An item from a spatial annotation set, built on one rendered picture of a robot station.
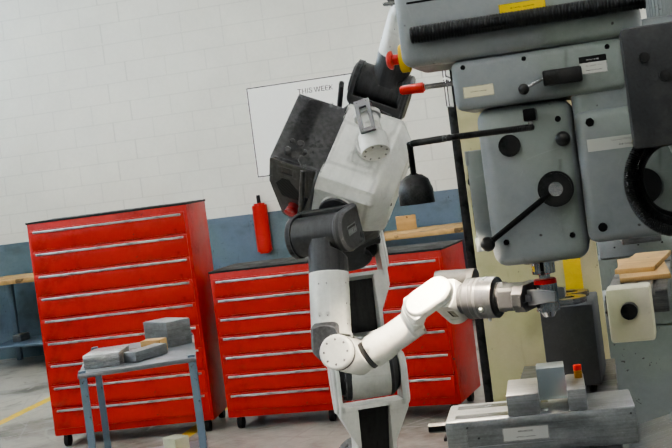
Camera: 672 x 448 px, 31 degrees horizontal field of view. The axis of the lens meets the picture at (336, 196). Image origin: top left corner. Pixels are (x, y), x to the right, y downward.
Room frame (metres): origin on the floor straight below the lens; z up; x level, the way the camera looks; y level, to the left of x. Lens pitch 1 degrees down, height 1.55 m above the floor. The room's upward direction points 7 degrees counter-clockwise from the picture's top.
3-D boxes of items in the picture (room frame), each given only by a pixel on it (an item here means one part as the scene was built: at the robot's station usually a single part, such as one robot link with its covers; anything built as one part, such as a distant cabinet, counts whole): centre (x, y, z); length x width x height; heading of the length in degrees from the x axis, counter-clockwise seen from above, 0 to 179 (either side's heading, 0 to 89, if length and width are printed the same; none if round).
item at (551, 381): (2.27, -0.36, 1.10); 0.06 x 0.05 x 0.06; 170
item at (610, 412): (2.28, -0.33, 1.04); 0.35 x 0.15 x 0.11; 80
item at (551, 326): (2.85, -0.52, 1.08); 0.22 x 0.12 x 0.20; 164
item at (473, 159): (2.49, -0.30, 1.45); 0.04 x 0.04 x 0.21; 77
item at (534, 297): (2.44, -0.39, 1.23); 0.06 x 0.02 x 0.03; 59
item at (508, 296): (2.51, -0.33, 1.23); 0.13 x 0.12 x 0.10; 149
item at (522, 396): (2.28, -0.31, 1.07); 0.15 x 0.06 x 0.04; 170
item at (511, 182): (2.46, -0.41, 1.47); 0.21 x 0.19 x 0.32; 167
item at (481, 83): (2.46, -0.45, 1.68); 0.34 x 0.24 x 0.10; 77
